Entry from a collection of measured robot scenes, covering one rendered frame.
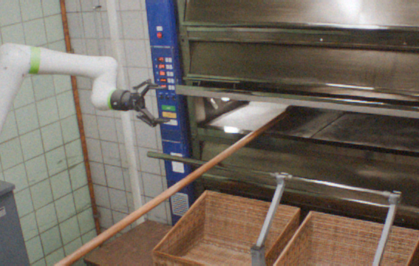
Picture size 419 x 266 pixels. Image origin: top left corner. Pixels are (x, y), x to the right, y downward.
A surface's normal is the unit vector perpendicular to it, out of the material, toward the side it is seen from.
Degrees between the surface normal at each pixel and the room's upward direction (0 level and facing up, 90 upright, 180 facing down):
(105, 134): 90
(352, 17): 70
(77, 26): 90
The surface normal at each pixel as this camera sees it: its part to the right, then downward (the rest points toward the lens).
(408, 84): -0.58, -0.04
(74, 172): 0.81, 0.11
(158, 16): -0.58, 0.30
